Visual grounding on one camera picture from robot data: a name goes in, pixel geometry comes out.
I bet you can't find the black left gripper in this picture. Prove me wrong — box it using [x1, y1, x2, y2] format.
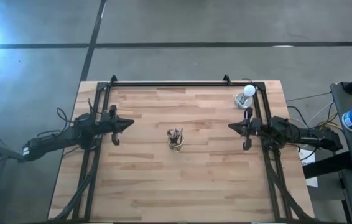
[100, 105, 135, 146]

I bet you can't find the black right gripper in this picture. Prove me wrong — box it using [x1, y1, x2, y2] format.
[228, 107, 272, 151]

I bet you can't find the white bulb lamp chrome base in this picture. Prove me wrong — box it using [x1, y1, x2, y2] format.
[234, 84, 257, 110]

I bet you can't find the white paper sheet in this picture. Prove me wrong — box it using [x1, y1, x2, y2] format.
[300, 149, 317, 166]
[305, 176, 319, 189]

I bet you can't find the black flat bar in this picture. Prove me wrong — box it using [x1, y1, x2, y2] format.
[302, 151, 352, 180]

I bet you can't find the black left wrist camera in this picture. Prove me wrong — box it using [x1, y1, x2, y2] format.
[100, 112, 112, 129]

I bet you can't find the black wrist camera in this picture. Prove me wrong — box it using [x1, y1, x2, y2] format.
[100, 112, 112, 129]
[254, 119, 269, 135]

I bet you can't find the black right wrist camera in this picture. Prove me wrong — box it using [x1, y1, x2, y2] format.
[254, 119, 269, 135]

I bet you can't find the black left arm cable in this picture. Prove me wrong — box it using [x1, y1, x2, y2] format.
[35, 98, 102, 139]

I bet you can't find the black aluminium table frame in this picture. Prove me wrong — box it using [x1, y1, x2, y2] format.
[51, 74, 313, 224]

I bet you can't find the yellow and white cable bundle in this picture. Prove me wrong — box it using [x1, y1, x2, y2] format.
[286, 91, 344, 131]

